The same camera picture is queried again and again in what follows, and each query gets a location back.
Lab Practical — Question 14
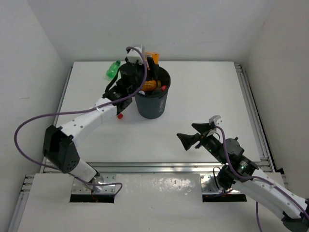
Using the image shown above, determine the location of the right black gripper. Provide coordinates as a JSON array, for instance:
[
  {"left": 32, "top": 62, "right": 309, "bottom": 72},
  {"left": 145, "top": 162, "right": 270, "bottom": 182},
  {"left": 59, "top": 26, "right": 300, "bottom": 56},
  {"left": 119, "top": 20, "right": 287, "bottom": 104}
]
[{"left": 176, "top": 123, "right": 225, "bottom": 165}]

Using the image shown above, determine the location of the orange bottle barcode label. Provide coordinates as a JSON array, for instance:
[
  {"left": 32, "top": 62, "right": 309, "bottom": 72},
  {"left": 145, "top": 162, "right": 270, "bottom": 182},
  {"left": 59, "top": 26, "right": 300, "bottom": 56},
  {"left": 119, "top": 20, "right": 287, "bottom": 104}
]
[{"left": 145, "top": 51, "right": 160, "bottom": 64}]

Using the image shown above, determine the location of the orange bottle brown cap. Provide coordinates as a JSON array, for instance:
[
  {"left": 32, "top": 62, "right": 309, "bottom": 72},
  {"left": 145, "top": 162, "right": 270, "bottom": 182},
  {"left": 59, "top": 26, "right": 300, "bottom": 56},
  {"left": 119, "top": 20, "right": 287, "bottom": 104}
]
[{"left": 141, "top": 80, "right": 162, "bottom": 92}]

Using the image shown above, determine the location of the clear bottle red label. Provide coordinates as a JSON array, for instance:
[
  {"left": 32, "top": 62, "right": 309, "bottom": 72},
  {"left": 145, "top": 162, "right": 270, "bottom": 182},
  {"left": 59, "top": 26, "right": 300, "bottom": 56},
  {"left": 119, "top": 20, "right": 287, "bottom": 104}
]
[
  {"left": 153, "top": 85, "right": 168, "bottom": 95},
  {"left": 117, "top": 113, "right": 124, "bottom": 119}
]

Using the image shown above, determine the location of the green plastic bottle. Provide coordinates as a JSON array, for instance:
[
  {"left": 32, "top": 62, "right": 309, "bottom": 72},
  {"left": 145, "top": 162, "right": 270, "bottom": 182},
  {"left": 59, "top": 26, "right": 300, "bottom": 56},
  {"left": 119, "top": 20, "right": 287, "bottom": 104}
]
[{"left": 106, "top": 60, "right": 121, "bottom": 80}]

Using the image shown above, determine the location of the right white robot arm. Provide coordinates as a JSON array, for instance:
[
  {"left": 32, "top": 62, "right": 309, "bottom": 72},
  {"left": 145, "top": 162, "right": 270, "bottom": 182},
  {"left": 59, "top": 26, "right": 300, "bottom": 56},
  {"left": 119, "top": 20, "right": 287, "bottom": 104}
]
[{"left": 177, "top": 122, "right": 309, "bottom": 232}]

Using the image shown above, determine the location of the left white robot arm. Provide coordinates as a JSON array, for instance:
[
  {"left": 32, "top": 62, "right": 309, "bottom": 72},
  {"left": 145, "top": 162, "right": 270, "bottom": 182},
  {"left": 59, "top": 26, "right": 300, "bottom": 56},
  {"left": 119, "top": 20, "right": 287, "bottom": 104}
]
[{"left": 43, "top": 57, "right": 159, "bottom": 187}]

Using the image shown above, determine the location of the black plastic waste bin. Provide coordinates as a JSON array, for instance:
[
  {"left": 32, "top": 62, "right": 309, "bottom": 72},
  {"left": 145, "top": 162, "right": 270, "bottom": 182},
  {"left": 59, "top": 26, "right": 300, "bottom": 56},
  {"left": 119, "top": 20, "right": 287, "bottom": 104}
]
[{"left": 135, "top": 67, "right": 171, "bottom": 119}]

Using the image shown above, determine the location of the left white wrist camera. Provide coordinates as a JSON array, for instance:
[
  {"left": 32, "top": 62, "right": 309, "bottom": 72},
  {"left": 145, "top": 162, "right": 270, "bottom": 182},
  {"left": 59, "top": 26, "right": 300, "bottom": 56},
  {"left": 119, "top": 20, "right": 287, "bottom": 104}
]
[{"left": 126, "top": 45, "right": 145, "bottom": 65}]

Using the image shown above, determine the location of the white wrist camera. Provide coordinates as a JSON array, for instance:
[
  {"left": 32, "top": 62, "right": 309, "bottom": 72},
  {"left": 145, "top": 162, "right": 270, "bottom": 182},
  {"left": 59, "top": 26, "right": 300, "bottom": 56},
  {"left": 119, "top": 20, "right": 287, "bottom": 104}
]
[
  {"left": 126, "top": 45, "right": 145, "bottom": 65},
  {"left": 207, "top": 115, "right": 223, "bottom": 136}
]

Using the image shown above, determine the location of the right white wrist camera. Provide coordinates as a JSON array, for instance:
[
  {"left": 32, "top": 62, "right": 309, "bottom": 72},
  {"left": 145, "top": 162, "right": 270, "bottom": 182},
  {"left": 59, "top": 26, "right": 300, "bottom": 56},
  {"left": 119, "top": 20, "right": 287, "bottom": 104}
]
[{"left": 207, "top": 115, "right": 223, "bottom": 136}]

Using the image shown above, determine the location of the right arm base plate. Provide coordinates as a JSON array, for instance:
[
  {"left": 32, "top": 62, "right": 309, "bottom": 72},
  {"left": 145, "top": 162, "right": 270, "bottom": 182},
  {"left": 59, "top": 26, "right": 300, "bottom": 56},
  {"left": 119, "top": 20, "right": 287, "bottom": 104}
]
[{"left": 200, "top": 173, "right": 247, "bottom": 203}]

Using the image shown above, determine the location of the aluminium frame rail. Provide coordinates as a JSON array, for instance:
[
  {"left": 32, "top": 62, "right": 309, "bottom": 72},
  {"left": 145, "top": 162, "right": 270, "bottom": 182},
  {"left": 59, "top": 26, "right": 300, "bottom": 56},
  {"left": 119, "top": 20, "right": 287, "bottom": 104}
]
[{"left": 12, "top": 61, "right": 282, "bottom": 232}]

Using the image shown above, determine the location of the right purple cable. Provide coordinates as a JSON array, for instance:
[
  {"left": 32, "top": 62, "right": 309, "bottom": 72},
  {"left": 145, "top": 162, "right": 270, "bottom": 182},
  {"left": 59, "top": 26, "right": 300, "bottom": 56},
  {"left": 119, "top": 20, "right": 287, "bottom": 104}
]
[{"left": 213, "top": 125, "right": 309, "bottom": 232}]

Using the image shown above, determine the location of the purple cable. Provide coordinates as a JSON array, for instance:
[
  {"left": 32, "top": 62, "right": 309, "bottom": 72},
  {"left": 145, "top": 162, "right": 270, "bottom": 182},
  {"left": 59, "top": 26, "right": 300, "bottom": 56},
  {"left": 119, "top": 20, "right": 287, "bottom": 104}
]
[
  {"left": 14, "top": 46, "right": 148, "bottom": 203},
  {"left": 213, "top": 125, "right": 309, "bottom": 232}
]

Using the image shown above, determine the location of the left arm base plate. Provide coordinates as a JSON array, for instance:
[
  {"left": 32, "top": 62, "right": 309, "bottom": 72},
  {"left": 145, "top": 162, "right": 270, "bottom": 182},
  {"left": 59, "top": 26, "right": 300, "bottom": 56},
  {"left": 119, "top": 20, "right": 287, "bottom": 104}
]
[{"left": 70, "top": 175, "right": 116, "bottom": 203}]

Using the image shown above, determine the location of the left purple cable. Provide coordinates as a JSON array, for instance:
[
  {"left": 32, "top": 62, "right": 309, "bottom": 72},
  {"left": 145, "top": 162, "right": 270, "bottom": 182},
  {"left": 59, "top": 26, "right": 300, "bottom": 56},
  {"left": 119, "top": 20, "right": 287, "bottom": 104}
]
[{"left": 14, "top": 46, "right": 148, "bottom": 203}]

